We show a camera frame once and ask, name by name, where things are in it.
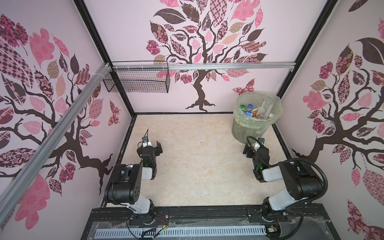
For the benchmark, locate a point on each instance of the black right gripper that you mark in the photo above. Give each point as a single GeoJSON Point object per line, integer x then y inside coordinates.
{"type": "Point", "coordinates": [249, 154]}

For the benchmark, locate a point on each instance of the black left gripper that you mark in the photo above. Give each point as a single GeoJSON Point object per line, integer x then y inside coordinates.
{"type": "Point", "coordinates": [157, 149]}

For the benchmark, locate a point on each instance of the orange tea bottle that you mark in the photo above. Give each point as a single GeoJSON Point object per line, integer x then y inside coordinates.
{"type": "Point", "coordinates": [254, 112]}

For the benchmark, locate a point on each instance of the green Sprite bottle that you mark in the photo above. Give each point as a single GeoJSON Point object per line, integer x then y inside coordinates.
{"type": "Point", "coordinates": [244, 108]}

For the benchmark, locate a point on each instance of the clear Pepsi bottle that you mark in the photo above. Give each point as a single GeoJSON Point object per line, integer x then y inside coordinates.
{"type": "Point", "coordinates": [249, 110]}

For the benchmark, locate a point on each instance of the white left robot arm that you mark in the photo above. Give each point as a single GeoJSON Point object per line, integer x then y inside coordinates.
{"type": "Point", "coordinates": [124, 185]}

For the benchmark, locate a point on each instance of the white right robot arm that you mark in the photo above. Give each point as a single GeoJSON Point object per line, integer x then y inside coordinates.
{"type": "Point", "coordinates": [304, 181]}

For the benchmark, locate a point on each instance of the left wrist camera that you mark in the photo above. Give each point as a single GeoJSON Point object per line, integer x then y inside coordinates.
{"type": "Point", "coordinates": [146, 142]}

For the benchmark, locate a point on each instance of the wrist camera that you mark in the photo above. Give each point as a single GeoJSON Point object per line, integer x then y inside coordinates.
{"type": "Point", "coordinates": [260, 143]}
{"type": "Point", "coordinates": [146, 142]}

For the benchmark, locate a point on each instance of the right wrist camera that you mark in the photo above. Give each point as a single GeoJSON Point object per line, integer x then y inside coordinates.
{"type": "Point", "coordinates": [260, 143]}

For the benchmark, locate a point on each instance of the wire mesh waste bin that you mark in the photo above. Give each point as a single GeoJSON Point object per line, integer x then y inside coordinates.
{"type": "Point", "coordinates": [240, 133]}

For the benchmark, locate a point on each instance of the black wire wall basket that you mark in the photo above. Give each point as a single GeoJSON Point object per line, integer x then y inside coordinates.
{"type": "Point", "coordinates": [138, 77]}

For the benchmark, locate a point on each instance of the aluminium wall rail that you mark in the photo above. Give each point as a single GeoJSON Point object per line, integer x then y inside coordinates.
{"type": "Point", "coordinates": [220, 66]}
{"type": "Point", "coordinates": [25, 177]}

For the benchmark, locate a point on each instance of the white slotted cable duct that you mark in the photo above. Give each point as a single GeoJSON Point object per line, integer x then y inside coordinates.
{"type": "Point", "coordinates": [180, 232]}

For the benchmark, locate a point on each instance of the aluminium left wall rail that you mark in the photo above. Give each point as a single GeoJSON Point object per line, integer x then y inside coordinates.
{"type": "Point", "coordinates": [25, 177]}

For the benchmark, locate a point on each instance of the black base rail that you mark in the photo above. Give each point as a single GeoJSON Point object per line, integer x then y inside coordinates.
{"type": "Point", "coordinates": [186, 214]}

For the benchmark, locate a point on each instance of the black frame rail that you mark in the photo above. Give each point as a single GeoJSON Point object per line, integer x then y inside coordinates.
{"type": "Point", "coordinates": [316, 31]}

